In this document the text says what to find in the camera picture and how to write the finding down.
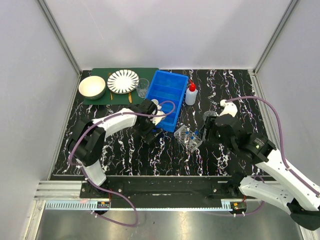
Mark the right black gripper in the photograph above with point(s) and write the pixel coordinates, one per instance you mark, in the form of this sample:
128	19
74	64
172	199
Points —
211	125

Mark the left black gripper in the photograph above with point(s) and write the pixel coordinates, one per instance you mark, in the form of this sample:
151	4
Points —
149	132

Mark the clear tube rack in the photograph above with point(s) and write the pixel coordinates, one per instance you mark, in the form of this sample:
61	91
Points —
190	145

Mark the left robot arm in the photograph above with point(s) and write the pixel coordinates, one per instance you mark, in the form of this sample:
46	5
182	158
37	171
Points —
87	141

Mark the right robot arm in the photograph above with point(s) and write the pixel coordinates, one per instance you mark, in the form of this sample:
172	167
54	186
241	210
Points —
299	197

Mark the small glass beaker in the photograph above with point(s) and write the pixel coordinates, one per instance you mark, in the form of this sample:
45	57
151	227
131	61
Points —
208	114

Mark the small white crucible cup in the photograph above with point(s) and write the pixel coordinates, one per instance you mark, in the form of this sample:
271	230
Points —
155	101

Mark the gold knife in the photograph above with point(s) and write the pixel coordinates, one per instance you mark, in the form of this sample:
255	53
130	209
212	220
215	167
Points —
130	97

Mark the clear drinking glass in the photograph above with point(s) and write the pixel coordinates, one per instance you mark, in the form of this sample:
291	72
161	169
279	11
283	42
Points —
142	87

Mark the blue compartment bin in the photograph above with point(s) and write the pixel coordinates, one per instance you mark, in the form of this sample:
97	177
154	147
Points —
168	88

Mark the green placemat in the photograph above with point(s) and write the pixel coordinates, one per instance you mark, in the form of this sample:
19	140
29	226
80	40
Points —
119	99

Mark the squeeze bottle red cap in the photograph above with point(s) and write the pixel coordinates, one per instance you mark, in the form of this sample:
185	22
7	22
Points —
191	94

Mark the gold fork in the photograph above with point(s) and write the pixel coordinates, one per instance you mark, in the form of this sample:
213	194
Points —
111	95

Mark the striped white plate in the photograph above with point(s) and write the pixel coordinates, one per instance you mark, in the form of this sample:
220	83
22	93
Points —
122	81

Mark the white ceramic bowl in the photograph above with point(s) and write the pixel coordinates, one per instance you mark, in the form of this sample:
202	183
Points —
92	87

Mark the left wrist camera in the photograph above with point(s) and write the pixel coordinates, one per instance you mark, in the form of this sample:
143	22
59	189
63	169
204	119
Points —
156	119

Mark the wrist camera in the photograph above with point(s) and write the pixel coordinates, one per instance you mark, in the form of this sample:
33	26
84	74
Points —
156	119
229	108

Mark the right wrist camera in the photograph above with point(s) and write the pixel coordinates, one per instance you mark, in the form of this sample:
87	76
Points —
229	108

